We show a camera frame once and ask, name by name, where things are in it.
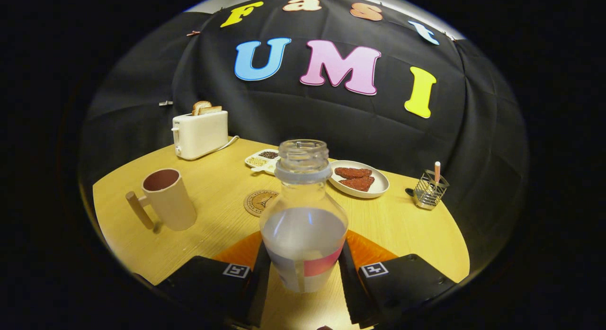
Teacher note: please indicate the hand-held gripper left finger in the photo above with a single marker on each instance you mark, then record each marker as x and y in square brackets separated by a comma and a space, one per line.
[258, 292]

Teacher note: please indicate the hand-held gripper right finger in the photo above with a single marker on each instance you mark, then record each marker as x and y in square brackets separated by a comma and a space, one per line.
[348, 292]

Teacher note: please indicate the clear plastic juice bottle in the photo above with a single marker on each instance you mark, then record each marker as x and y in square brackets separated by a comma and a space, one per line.
[304, 226]

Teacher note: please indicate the round cork coaster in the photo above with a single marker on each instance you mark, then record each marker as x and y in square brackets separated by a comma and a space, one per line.
[256, 203]

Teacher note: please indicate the red meat patty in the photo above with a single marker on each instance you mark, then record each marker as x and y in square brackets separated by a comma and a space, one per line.
[358, 183]
[352, 172]

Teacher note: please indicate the white round plate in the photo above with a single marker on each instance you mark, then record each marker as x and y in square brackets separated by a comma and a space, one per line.
[378, 185]

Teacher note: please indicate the wooden table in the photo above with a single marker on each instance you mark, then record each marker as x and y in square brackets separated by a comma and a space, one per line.
[222, 178]

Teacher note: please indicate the white divided dish with beans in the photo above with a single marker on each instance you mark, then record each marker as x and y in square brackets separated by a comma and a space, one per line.
[261, 160]

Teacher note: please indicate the thin stick with pale tip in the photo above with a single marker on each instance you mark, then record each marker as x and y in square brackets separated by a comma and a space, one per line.
[437, 171]

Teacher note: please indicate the white toaster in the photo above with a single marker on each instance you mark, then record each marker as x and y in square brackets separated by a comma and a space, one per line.
[201, 133]

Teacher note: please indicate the black backdrop cloth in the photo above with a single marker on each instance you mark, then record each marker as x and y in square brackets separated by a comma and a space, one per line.
[331, 117]

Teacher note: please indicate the toast slice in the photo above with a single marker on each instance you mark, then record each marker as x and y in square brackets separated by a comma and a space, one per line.
[200, 105]
[210, 110]

